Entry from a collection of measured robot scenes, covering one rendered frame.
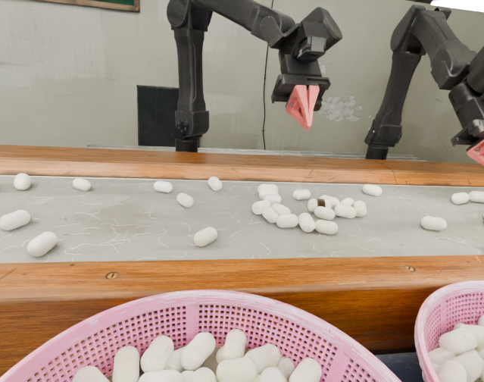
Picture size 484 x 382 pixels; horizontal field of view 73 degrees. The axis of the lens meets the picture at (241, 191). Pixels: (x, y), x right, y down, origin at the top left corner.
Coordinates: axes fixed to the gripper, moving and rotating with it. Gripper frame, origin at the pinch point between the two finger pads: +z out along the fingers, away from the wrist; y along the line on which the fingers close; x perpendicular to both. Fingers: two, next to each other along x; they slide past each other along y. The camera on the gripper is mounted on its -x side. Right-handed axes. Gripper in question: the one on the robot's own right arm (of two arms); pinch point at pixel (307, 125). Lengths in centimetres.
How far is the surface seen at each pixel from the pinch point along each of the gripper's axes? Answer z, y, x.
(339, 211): 17.7, 1.8, -1.0
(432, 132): -101, 156, 120
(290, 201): 13.7, -4.1, 4.0
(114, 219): 18.7, -31.5, -0.6
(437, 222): 21.0, 15.4, -4.0
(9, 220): 20.2, -42.8, -4.1
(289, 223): 20.6, -7.5, -3.3
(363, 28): -176, 110, 96
